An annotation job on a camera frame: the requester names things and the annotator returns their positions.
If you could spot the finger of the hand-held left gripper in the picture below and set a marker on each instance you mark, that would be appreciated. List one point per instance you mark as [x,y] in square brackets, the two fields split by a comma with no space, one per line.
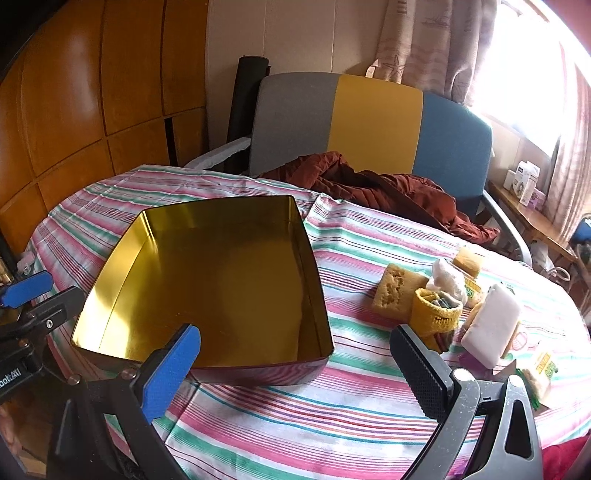
[55,309]
[27,288]

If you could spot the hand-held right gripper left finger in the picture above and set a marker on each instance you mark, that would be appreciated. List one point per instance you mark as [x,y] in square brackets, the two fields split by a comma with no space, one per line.
[170,371]

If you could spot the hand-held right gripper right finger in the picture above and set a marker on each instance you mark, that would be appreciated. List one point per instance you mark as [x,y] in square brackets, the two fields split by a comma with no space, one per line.
[422,374]

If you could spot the yellow knit pouch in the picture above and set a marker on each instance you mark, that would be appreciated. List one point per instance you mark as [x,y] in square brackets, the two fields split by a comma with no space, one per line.
[431,318]

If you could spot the white block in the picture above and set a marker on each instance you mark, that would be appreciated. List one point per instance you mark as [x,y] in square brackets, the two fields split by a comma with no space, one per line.
[489,323]

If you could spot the bare yellow sponge cake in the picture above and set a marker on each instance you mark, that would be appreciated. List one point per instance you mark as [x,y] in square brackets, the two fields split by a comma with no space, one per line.
[397,288]

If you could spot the green yellow cracker packet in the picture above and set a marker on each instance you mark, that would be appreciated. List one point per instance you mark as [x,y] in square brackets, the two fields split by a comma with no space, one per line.
[473,290]
[540,369]

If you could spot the white plastic bag ball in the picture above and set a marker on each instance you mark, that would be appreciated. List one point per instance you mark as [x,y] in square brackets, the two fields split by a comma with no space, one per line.
[445,274]

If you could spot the gold tin box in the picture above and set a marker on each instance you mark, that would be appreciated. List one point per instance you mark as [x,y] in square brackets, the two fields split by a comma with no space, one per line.
[207,277]

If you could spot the small wrapped sponge cake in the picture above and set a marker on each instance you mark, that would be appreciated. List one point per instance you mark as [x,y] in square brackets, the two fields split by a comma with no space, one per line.
[468,261]

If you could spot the striped tablecloth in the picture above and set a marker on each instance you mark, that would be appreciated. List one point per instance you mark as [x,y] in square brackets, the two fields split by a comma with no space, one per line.
[369,258]

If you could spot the person's red clothing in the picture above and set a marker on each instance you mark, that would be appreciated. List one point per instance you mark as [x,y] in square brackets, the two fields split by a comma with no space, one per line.
[570,459]

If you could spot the rust brown jacket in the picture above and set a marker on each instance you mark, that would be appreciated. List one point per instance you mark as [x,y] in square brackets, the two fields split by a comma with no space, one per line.
[392,194]

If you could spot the wooden side table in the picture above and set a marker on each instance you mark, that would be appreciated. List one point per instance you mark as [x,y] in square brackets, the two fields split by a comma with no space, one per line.
[540,226]

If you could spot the wooden wardrobe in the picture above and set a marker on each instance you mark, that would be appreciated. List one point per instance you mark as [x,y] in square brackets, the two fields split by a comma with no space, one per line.
[69,92]

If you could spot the small purple box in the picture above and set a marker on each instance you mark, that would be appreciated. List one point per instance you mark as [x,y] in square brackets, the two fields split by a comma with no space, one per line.
[538,199]

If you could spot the blue container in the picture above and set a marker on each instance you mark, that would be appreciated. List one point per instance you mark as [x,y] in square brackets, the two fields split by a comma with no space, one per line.
[581,235]

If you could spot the small white box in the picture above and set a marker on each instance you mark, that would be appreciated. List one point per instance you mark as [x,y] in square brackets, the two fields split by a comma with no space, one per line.
[511,180]

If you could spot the tall white box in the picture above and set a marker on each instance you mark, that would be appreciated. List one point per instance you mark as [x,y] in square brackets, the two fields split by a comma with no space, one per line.
[528,182]

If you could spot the grey yellow blue sofa chair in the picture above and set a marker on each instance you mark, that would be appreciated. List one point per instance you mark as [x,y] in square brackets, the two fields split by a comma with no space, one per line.
[378,120]

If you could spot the pink patterned curtain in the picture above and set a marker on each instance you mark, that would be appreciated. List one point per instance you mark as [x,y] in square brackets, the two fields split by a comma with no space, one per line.
[572,152]
[429,41]

